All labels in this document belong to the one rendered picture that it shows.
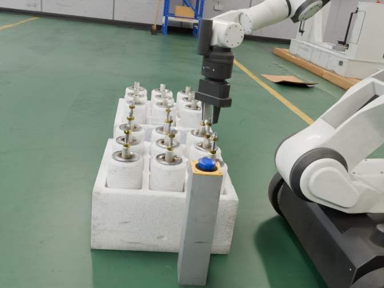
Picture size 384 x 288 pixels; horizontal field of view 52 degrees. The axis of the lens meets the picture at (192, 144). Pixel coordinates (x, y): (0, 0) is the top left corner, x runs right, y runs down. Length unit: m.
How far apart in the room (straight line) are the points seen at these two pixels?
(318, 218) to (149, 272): 0.46
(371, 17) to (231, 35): 3.29
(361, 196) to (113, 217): 0.63
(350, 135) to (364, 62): 3.37
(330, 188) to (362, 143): 0.14
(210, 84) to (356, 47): 3.25
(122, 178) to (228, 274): 0.38
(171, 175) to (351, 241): 0.47
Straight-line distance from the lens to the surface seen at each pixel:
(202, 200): 0.91
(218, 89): 1.12
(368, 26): 4.29
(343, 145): 1.00
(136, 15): 7.31
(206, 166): 0.89
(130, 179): 1.06
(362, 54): 4.32
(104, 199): 1.06
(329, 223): 1.07
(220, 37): 1.07
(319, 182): 0.95
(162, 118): 1.57
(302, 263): 1.22
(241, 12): 1.17
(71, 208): 1.33
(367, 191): 1.04
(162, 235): 1.11
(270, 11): 1.18
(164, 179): 1.06
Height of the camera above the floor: 0.69
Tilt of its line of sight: 21 degrees down
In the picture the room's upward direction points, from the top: 7 degrees clockwise
